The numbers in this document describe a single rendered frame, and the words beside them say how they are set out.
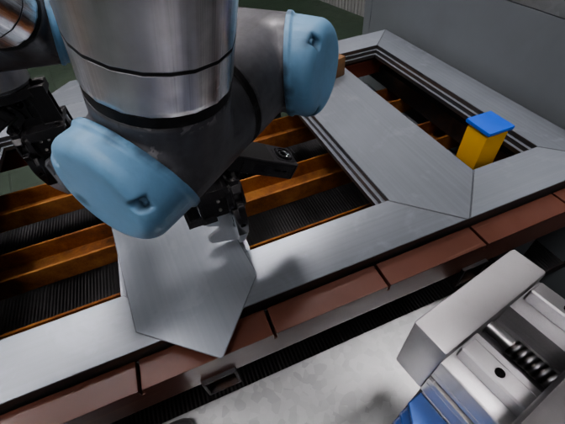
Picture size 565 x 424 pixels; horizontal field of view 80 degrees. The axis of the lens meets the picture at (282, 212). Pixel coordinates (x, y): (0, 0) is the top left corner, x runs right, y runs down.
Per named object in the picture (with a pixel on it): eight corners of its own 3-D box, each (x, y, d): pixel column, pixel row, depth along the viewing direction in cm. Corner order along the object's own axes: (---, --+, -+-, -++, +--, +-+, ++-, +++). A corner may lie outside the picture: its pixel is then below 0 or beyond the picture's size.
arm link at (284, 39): (287, 165, 25) (175, 133, 29) (341, 93, 32) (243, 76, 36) (281, 59, 20) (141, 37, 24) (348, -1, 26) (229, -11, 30)
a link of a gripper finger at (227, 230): (212, 250, 54) (198, 211, 48) (247, 237, 56) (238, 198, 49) (217, 264, 52) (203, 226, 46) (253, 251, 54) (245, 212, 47)
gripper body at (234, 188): (181, 198, 50) (152, 127, 41) (236, 180, 52) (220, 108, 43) (191, 235, 45) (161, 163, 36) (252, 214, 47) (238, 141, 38)
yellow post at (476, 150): (440, 194, 81) (467, 124, 67) (457, 188, 82) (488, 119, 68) (455, 208, 78) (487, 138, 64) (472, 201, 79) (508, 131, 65)
